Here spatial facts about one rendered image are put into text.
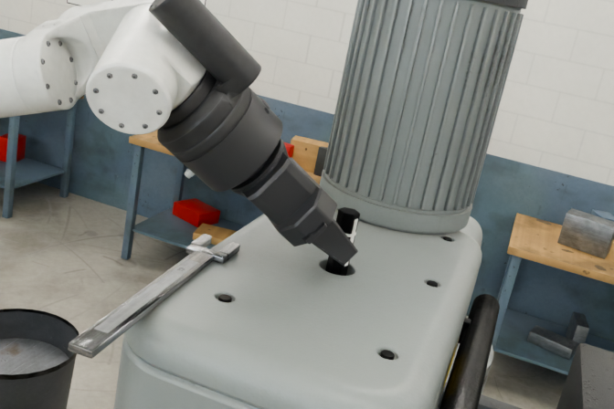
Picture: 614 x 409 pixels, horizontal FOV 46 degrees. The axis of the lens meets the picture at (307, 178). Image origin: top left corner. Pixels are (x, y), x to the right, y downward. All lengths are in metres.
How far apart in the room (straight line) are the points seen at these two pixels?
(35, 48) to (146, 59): 0.11
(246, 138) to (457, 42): 0.32
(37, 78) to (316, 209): 0.25
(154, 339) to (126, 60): 0.21
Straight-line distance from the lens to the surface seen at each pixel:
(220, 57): 0.58
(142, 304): 0.58
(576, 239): 4.52
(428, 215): 0.86
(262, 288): 0.65
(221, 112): 0.59
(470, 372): 0.78
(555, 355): 4.69
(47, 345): 3.19
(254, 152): 0.60
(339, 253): 0.68
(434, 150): 0.84
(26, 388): 2.84
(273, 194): 0.62
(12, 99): 0.63
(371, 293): 0.69
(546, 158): 4.94
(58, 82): 0.64
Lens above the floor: 2.17
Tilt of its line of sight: 16 degrees down
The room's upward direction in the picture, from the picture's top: 11 degrees clockwise
